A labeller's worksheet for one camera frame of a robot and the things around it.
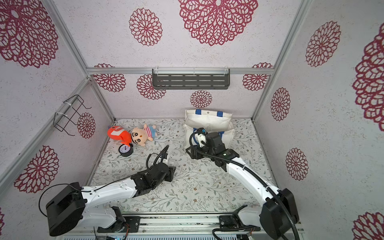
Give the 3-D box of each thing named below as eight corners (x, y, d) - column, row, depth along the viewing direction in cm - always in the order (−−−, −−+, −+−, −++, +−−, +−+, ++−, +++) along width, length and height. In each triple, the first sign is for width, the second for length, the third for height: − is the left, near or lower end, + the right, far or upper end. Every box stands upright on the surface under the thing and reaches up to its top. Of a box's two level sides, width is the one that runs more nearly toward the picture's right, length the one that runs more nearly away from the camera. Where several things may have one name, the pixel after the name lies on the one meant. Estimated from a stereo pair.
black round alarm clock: (118, 156, 101) (116, 153, 98) (122, 146, 106) (120, 143, 103) (131, 156, 101) (129, 153, 98) (134, 146, 106) (132, 143, 103)
